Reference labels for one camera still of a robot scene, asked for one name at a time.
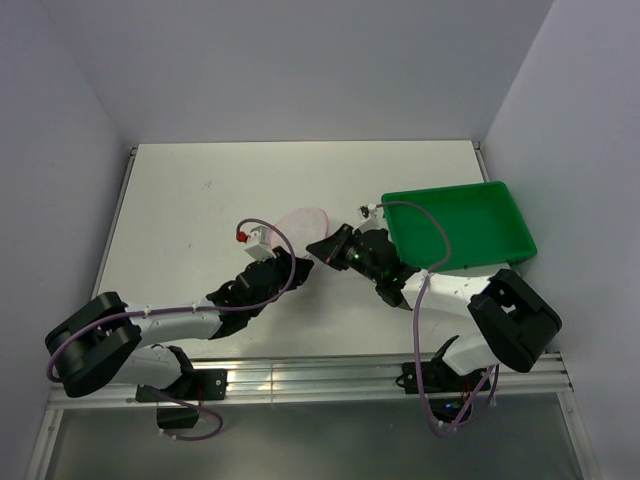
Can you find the aluminium frame rail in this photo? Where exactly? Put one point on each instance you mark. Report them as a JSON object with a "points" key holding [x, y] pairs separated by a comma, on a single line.
{"points": [[356, 378]]}

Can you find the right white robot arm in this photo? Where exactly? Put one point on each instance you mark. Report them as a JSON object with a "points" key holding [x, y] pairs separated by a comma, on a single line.
{"points": [[515, 325]]}

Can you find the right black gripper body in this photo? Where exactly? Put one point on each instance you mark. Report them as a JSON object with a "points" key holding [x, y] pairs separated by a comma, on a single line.
{"points": [[354, 259]]}

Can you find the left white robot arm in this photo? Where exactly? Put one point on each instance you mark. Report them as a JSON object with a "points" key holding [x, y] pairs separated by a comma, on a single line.
{"points": [[109, 340]]}

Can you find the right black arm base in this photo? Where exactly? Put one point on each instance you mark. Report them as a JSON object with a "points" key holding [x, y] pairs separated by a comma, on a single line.
{"points": [[447, 391]]}

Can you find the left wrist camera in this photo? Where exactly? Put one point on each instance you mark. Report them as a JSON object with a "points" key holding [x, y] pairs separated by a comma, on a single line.
{"points": [[256, 243]]}

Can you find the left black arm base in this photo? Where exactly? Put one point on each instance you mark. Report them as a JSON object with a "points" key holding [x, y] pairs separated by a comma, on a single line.
{"points": [[180, 406]]}

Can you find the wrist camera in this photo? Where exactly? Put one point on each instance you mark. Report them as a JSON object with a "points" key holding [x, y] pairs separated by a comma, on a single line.
{"points": [[256, 243], [368, 218]]}

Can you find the green plastic tray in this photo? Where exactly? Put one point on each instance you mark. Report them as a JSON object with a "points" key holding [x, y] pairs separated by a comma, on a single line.
{"points": [[482, 221]]}

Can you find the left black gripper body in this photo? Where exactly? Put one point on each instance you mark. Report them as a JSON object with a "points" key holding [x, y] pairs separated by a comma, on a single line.
{"points": [[281, 266]]}

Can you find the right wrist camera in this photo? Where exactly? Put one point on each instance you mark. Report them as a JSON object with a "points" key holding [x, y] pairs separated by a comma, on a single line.
{"points": [[368, 218]]}

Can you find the mesh laundry bag pink trim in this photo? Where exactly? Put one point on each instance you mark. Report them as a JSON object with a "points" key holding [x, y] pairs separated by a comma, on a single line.
{"points": [[304, 226]]}

